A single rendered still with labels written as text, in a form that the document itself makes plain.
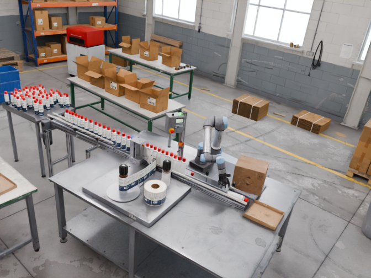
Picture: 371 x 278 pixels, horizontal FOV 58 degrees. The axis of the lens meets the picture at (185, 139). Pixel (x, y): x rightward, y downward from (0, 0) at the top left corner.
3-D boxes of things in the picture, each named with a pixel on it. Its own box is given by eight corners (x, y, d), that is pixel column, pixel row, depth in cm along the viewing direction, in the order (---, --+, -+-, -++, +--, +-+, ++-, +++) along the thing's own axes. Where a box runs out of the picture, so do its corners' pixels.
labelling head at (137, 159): (128, 161, 360) (129, 140, 348) (136, 156, 370) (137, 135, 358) (138, 165, 353) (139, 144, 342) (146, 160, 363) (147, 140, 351)
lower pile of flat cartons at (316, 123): (289, 123, 715) (291, 114, 705) (301, 117, 751) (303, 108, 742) (318, 135, 678) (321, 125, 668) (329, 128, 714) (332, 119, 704)
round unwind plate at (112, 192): (99, 193, 307) (99, 192, 306) (122, 178, 330) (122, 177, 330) (124, 207, 293) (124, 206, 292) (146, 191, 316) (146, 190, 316)
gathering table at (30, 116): (11, 160, 495) (0, 102, 453) (47, 145, 543) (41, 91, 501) (42, 178, 463) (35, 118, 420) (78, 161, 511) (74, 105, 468)
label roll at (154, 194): (162, 208, 296) (163, 194, 290) (140, 203, 299) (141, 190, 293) (168, 194, 314) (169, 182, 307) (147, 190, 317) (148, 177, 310)
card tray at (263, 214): (243, 216, 304) (243, 212, 303) (253, 202, 324) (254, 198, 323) (274, 230, 291) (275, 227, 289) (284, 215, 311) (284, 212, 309)
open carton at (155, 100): (134, 108, 514) (134, 85, 496) (155, 100, 551) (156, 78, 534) (153, 116, 495) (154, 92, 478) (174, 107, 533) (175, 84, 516)
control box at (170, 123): (164, 129, 343) (165, 113, 335) (179, 128, 350) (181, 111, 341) (168, 134, 335) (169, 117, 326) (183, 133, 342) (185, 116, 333)
